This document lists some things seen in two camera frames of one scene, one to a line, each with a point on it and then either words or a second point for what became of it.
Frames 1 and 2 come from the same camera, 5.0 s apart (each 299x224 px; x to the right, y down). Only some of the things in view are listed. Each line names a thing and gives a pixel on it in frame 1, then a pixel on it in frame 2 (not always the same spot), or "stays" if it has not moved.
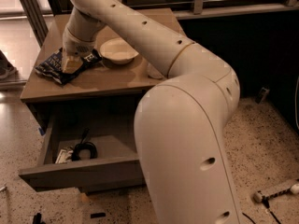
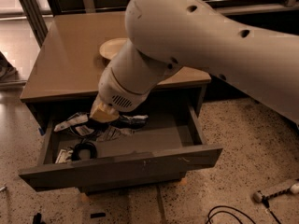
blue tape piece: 41,131 stays
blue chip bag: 52,65 to 82,123
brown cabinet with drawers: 87,105 stays
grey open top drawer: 89,151 stays
